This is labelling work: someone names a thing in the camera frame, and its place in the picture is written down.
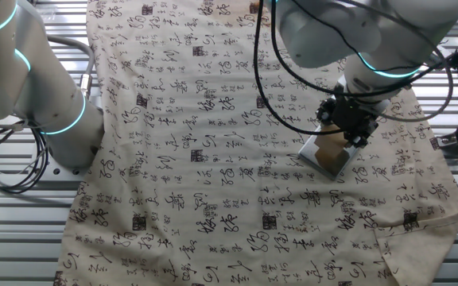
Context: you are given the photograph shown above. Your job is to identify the thin grey cable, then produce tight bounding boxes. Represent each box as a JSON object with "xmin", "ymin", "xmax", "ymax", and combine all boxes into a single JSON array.
[{"xmin": 347, "ymin": 0, "xmax": 455, "ymax": 123}]

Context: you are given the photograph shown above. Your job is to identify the thick grey base cable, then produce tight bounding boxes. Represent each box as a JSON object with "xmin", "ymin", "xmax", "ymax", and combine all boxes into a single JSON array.
[{"xmin": 45, "ymin": 34, "xmax": 96, "ymax": 101}]

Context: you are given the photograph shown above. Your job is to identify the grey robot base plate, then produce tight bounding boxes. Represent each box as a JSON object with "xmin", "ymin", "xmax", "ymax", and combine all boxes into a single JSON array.
[{"xmin": 28, "ymin": 130, "xmax": 95, "ymax": 182}]

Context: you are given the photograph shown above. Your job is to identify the light wooden block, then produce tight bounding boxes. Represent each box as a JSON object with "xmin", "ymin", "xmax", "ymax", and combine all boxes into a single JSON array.
[{"xmin": 314, "ymin": 126, "xmax": 351, "ymax": 168}]

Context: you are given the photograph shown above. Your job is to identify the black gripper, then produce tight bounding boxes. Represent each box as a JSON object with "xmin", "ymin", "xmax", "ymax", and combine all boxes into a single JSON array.
[{"xmin": 316, "ymin": 95, "xmax": 379, "ymax": 149}]

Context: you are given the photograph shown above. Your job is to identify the silver digital scale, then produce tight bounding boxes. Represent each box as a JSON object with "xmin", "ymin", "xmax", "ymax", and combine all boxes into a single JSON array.
[{"xmin": 297, "ymin": 123, "xmax": 360, "ymax": 180}]

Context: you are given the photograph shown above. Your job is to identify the beige calligraphy print cloth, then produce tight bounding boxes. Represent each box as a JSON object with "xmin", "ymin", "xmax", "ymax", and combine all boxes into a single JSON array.
[{"xmin": 52, "ymin": 0, "xmax": 458, "ymax": 286}]

